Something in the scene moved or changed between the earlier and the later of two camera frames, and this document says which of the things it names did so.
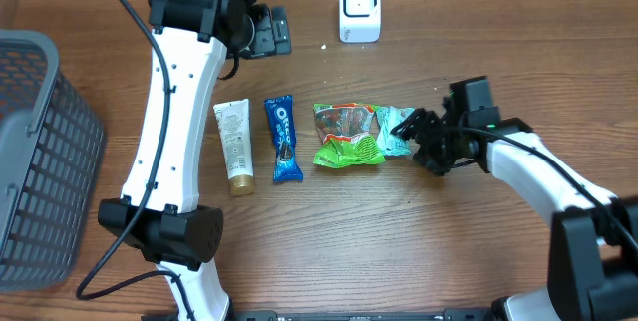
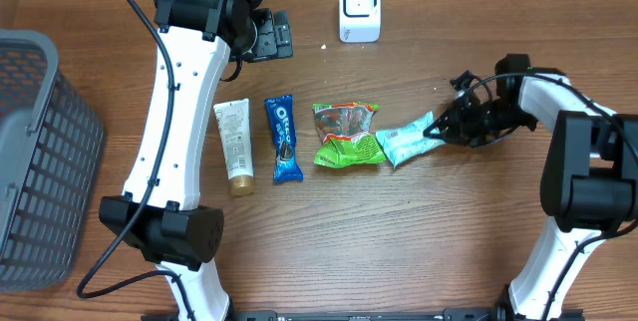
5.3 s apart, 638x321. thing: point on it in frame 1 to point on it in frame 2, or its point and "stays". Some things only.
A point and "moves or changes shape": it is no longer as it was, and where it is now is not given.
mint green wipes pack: x=388 y=117 moves or changes shape
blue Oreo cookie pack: x=281 y=117 stays
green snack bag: x=348 y=134 stays
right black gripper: x=420 y=122 to x=461 y=132
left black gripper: x=273 y=29 stays
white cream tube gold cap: x=234 y=122 stays
